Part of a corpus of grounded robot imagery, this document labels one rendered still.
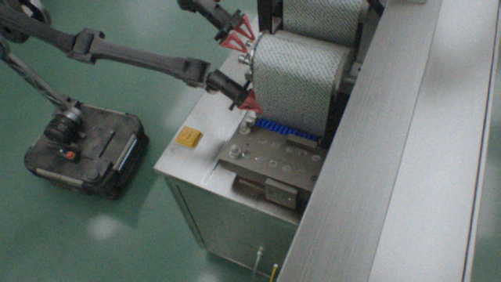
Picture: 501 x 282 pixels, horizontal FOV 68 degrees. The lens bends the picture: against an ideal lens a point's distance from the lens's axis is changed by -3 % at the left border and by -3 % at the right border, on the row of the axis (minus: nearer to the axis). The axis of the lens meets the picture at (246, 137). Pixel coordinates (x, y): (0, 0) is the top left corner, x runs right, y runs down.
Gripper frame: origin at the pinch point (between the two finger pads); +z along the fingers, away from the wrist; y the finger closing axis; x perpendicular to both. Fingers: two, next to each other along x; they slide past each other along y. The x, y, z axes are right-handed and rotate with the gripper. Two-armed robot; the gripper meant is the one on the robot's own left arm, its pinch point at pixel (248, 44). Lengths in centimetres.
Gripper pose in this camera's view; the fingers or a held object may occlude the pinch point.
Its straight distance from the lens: 116.9
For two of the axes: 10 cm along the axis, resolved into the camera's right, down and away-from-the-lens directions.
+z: 7.4, 6.0, 3.0
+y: -4.1, 7.6, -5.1
